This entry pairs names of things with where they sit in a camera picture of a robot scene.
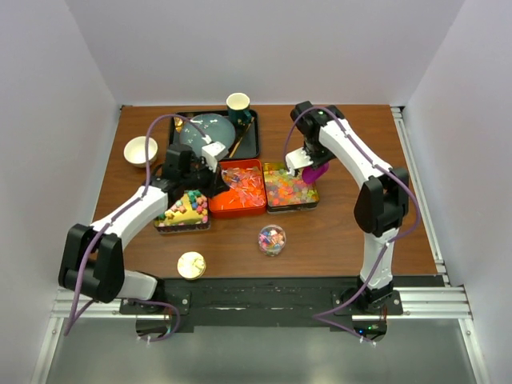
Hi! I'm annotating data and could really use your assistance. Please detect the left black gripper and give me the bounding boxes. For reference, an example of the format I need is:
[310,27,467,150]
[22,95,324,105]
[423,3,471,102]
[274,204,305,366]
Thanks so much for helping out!
[180,158,229,199]

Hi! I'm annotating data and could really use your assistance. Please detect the purple plastic scoop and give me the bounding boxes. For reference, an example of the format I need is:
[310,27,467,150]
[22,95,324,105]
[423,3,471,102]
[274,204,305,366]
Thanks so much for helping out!
[302,162,329,185]

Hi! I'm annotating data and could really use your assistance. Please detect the star candy tin box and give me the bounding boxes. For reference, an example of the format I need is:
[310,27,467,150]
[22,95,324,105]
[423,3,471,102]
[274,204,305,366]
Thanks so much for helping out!
[154,190,210,234]

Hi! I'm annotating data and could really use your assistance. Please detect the gold tin of gummies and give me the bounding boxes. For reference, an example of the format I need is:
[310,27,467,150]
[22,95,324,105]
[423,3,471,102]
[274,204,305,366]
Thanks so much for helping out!
[262,162,320,213]

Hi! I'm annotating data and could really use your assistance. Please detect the orange lollipop box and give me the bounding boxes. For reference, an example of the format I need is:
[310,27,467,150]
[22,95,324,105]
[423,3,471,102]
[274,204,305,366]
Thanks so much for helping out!
[209,159,267,219]

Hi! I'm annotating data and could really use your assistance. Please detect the gold round jar lid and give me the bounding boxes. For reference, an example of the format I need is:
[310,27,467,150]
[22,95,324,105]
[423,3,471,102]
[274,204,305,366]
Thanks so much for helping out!
[177,251,206,280]

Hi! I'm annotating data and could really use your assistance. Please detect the clear plastic jar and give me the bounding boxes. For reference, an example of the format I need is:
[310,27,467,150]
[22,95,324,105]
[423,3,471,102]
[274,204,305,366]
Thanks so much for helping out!
[258,224,286,257]

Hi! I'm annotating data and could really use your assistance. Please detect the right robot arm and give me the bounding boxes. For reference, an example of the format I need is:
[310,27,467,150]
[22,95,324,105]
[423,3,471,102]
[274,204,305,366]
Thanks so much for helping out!
[285,101,411,314]

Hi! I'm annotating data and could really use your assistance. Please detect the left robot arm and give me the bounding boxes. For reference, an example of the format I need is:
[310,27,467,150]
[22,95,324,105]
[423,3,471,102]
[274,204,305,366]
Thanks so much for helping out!
[58,142,229,314]

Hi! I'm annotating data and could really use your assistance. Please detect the blue-grey ceramic plate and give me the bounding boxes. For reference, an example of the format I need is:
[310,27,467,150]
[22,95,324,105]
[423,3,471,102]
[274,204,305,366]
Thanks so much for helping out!
[178,114,236,156]

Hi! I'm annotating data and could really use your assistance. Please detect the gold fork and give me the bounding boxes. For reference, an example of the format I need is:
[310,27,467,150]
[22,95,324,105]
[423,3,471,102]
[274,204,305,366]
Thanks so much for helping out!
[173,117,184,134]

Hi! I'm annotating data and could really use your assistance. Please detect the black serving tray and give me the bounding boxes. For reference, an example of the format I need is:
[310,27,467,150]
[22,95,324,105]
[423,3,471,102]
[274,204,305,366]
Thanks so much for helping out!
[169,110,260,160]

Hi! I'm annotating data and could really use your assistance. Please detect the white ceramic bowl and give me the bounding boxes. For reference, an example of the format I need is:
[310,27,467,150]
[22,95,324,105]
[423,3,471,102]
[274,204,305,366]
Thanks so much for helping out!
[123,136,158,168]

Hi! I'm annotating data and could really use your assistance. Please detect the gold chopsticks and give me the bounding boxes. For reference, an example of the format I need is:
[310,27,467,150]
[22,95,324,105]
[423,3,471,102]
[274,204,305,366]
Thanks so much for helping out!
[227,120,253,159]

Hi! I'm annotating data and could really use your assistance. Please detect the dark green mug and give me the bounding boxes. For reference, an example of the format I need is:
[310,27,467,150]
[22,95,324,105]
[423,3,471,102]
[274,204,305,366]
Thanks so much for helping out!
[226,93,252,127]

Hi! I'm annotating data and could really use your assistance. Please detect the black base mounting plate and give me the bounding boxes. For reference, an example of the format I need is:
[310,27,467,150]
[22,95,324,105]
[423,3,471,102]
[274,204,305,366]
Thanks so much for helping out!
[118,275,446,335]

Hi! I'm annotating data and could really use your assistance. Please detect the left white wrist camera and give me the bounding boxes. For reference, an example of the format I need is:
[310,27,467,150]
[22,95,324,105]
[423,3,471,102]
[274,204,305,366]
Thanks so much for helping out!
[201,142,228,172]

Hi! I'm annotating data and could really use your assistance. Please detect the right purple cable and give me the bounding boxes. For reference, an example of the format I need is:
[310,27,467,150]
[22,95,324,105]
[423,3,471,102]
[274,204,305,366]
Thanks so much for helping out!
[282,106,420,337]

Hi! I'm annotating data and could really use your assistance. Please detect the purple cable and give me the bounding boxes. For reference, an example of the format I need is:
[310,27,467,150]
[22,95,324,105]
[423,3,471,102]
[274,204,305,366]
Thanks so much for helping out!
[282,106,420,337]
[62,114,215,343]

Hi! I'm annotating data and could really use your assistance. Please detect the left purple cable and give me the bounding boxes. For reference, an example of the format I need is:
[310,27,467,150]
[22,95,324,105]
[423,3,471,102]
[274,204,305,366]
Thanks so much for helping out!
[62,114,215,343]

